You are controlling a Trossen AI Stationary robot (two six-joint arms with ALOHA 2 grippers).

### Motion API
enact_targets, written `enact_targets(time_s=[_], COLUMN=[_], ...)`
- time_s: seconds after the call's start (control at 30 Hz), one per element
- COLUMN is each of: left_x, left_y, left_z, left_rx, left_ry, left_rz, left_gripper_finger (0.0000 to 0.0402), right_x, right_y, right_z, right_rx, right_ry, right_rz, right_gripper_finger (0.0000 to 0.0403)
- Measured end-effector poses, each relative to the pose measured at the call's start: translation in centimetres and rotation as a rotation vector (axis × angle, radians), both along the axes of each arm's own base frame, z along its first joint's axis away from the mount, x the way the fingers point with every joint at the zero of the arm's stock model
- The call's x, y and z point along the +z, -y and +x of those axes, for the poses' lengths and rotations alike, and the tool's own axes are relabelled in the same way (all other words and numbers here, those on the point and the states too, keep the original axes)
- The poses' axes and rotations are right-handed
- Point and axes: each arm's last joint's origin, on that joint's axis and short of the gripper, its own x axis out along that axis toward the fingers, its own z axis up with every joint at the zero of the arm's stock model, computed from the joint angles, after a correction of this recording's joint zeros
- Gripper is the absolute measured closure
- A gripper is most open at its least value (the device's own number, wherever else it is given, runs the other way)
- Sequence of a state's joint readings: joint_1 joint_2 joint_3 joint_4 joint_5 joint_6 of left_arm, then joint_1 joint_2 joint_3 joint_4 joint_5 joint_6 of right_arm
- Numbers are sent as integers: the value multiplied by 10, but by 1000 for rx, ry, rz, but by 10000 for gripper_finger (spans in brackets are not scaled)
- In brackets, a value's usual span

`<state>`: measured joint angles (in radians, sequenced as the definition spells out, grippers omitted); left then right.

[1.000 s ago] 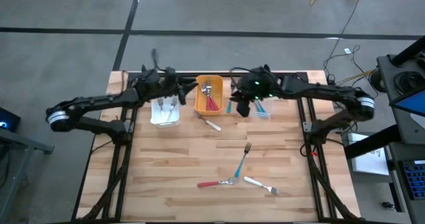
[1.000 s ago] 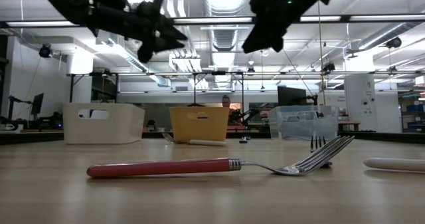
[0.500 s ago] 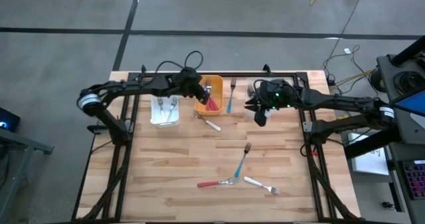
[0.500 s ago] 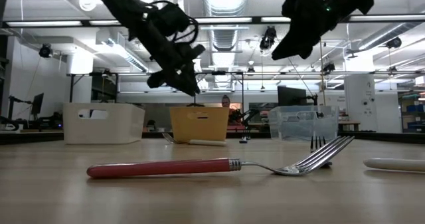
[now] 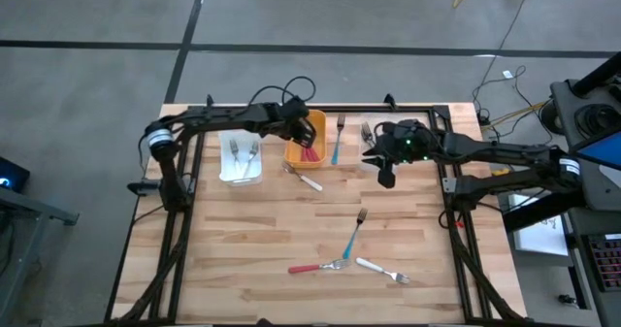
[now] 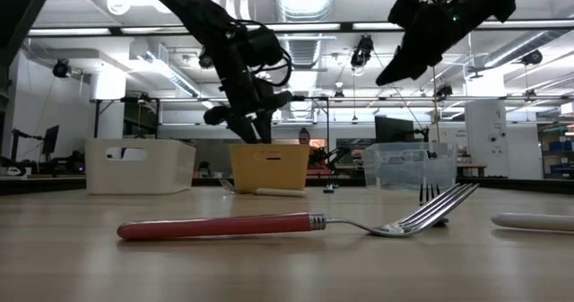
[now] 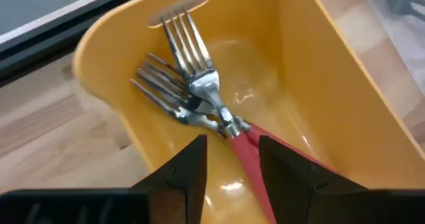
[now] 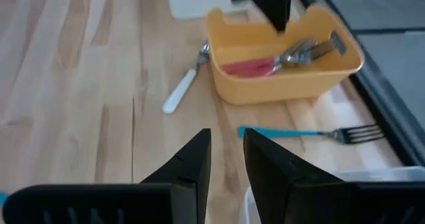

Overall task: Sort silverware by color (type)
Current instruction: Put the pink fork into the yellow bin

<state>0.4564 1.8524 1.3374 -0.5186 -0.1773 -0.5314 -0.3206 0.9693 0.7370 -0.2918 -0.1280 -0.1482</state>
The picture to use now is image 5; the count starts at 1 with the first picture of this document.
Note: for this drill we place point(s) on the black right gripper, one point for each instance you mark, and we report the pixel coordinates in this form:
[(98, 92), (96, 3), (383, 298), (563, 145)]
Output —
[(407, 142)]

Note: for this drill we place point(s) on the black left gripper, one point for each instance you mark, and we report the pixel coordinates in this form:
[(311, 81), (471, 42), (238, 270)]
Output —
[(291, 116)]

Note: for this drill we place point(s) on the orange plastic bin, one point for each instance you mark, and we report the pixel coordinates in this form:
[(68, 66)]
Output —
[(321, 128)]

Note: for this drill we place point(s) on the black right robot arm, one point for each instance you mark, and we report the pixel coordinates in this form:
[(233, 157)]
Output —
[(509, 152)]

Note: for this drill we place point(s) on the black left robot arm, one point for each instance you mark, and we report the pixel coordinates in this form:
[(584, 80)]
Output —
[(218, 118)]

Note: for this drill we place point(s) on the clear plastic bin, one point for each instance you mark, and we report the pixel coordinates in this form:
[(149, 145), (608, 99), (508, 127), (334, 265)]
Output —
[(373, 117)]

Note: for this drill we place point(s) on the white plastic bin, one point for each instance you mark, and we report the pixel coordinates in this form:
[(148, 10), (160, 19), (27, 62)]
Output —
[(228, 172)]

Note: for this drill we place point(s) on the yellow floor stick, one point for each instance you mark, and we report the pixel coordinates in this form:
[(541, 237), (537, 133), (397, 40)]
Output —
[(514, 115)]

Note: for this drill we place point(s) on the white floor tag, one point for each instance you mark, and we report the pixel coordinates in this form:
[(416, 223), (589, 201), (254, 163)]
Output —
[(508, 74)]

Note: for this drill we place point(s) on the white paper sheet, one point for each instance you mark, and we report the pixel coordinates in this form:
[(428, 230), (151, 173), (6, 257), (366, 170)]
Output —
[(538, 239)]

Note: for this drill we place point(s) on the gray equipment cart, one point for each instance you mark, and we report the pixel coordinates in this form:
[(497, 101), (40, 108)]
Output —
[(589, 191)]

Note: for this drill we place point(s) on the blue laptop screen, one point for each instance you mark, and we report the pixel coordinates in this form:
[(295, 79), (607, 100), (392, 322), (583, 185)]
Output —
[(606, 151)]

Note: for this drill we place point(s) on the backlit keyboard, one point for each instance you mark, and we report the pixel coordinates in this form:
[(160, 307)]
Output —
[(609, 261)]

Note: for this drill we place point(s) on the gray side table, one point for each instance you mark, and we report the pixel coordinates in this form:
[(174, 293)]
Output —
[(34, 206)]

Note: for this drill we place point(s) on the black device with blue light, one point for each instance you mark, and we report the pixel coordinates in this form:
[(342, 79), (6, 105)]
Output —
[(17, 172)]

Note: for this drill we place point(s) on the black metal frame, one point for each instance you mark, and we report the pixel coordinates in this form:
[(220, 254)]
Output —
[(349, 108)]

